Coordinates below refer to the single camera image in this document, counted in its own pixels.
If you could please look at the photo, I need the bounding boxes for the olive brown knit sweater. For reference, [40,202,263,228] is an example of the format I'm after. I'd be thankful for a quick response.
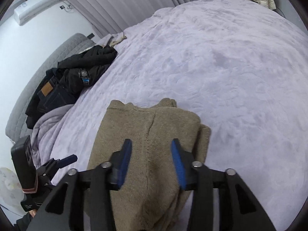
[88,98,211,230]

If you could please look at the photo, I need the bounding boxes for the person's left hand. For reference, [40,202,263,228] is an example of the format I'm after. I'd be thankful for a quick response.
[29,210,37,217]

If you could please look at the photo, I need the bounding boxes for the grey quilted headboard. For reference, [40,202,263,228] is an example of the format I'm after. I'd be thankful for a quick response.
[5,33,95,143]

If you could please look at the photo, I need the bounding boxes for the dark blue jeans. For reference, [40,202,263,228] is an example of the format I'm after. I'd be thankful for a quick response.
[26,68,77,129]

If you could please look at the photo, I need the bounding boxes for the black jacket with badge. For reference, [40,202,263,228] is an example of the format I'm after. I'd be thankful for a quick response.
[56,45,117,93]

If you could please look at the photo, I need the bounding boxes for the lavender plush bed blanket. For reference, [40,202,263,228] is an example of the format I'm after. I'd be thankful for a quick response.
[32,0,307,230]

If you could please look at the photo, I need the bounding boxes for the white air conditioner unit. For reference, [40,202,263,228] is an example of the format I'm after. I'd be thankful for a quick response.
[14,0,59,26]

